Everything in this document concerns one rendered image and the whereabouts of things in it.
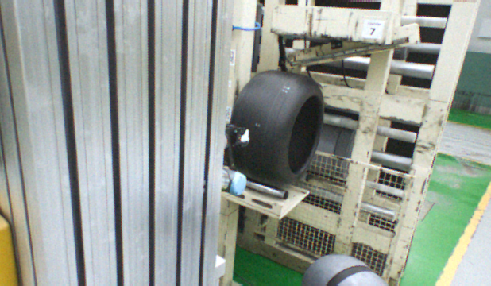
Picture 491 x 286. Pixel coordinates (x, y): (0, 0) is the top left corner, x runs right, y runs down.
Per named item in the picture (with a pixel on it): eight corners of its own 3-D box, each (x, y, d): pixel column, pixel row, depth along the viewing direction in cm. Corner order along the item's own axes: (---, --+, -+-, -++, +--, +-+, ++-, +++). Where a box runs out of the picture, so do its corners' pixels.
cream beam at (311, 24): (268, 32, 195) (272, 3, 190) (288, 33, 215) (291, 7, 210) (385, 44, 166) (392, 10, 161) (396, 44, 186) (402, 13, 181)
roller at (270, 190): (225, 180, 192) (226, 173, 191) (230, 178, 196) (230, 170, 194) (284, 201, 176) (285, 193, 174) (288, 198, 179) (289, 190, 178)
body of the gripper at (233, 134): (246, 127, 143) (230, 129, 133) (243, 148, 145) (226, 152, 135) (230, 122, 147) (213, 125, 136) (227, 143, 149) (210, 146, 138)
